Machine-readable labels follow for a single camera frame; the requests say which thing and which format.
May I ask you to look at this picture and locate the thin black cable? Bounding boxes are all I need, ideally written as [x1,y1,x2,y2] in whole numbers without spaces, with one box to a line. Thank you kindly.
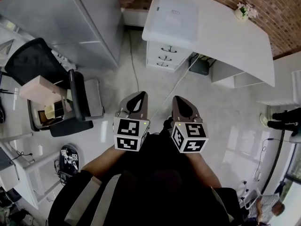
[253,137,281,182]

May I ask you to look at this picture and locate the open box of small items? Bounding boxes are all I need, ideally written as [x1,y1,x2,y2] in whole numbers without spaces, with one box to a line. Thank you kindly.
[27,98,71,132]

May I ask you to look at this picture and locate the white shelf unit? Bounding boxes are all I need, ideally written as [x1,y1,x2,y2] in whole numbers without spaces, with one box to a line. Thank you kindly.
[211,59,265,89]

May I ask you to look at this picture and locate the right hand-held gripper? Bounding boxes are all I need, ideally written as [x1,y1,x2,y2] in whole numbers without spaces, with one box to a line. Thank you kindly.
[170,95,210,153]

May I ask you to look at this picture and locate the white drawer unit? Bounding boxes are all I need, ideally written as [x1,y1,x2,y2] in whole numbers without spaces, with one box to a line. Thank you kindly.
[145,40,189,73]

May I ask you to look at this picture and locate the grey cable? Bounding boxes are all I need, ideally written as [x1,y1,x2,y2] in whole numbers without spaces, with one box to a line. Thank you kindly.
[127,29,140,94]

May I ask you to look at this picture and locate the white chair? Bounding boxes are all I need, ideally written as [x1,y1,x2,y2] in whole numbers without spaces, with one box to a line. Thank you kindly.
[238,187,262,210]

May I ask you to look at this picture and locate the white table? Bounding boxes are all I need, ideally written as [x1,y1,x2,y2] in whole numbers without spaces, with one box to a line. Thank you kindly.
[142,0,276,88]

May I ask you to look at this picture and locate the black box under table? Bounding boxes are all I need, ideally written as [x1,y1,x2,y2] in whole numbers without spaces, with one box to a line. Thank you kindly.
[189,57,210,76]

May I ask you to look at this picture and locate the black bag with tools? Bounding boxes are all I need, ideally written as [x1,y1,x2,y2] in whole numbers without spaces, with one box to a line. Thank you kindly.
[54,144,82,185]

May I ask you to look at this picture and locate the white flower pot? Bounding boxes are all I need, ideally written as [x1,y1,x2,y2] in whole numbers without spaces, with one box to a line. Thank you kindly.
[234,2,259,21]

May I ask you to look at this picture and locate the black pole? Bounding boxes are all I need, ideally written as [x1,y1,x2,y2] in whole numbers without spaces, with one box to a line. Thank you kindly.
[260,129,286,195]

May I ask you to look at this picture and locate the person's left forearm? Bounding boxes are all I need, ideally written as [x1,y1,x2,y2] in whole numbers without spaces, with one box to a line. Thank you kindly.
[81,147,125,181]

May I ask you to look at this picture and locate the person's right forearm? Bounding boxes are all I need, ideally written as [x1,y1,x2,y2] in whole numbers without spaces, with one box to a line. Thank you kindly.
[187,152,223,189]

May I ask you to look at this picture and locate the white cable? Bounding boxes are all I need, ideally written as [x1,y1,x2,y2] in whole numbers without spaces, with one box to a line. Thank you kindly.
[150,53,203,122]

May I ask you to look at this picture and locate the white desk frame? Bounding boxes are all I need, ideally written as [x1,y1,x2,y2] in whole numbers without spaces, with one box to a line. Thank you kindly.
[0,132,62,210]

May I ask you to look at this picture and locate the grey flat pad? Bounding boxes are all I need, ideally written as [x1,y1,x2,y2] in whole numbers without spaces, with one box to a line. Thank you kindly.
[84,78,105,120]

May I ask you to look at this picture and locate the pink box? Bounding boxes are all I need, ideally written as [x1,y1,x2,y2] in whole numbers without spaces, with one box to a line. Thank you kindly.
[19,75,69,104]

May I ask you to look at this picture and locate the person's black clothing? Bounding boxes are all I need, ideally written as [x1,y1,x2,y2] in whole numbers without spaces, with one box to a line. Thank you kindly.
[48,116,243,226]

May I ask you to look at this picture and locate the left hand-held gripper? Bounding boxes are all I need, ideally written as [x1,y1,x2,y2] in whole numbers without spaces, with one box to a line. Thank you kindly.
[113,90,151,153]

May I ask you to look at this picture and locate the translucent item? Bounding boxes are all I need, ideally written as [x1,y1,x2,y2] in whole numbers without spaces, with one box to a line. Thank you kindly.
[146,0,199,42]

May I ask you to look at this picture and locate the black office chair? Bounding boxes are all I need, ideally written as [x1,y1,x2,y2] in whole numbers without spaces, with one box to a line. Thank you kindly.
[4,37,105,137]

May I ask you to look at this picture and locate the white cabinet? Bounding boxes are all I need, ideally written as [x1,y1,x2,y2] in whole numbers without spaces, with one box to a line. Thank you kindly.
[13,0,125,70]

